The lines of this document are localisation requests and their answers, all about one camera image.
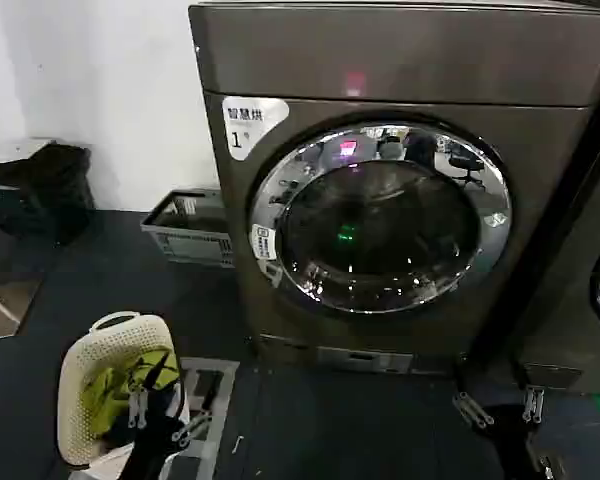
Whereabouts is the white rectangular floor frame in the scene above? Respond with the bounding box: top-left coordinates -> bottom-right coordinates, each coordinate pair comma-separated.
176,357 -> 241,457

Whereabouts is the small white door sticker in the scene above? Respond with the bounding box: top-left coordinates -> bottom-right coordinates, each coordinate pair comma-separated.
251,223 -> 278,262

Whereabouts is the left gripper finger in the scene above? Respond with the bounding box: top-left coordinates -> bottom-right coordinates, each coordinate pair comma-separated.
128,351 -> 172,430
171,372 -> 221,448

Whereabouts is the grey dryer with plain front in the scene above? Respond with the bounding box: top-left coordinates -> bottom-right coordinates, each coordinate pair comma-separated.
509,107 -> 600,401

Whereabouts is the yellow-green garment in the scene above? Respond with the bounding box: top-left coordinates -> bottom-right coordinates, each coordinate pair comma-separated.
79,347 -> 184,437

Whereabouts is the white label sticker with print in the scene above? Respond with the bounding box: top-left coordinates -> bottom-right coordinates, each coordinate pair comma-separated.
221,96 -> 290,162

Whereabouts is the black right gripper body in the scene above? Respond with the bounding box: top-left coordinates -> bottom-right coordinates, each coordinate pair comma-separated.
479,403 -> 534,454

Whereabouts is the grey front-load dryer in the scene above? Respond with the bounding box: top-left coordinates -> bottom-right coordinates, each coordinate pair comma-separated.
188,0 -> 600,377

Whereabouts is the brown flat floor board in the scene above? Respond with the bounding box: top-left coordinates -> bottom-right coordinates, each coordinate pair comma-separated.
0,269 -> 46,342

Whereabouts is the grey plastic slotted crate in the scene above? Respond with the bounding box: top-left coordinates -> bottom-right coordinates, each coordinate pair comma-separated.
140,188 -> 236,270

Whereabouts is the round glass dryer door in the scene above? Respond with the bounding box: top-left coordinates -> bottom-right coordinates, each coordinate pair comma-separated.
248,112 -> 512,317

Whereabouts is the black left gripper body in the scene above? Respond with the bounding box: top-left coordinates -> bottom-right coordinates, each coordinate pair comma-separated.
126,394 -> 185,480

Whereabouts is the cream perforated laundry basket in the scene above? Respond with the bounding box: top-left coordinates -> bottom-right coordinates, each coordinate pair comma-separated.
59,310 -> 191,472

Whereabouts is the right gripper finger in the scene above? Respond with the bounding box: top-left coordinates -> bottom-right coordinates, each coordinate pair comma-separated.
521,385 -> 545,422
451,390 -> 495,428

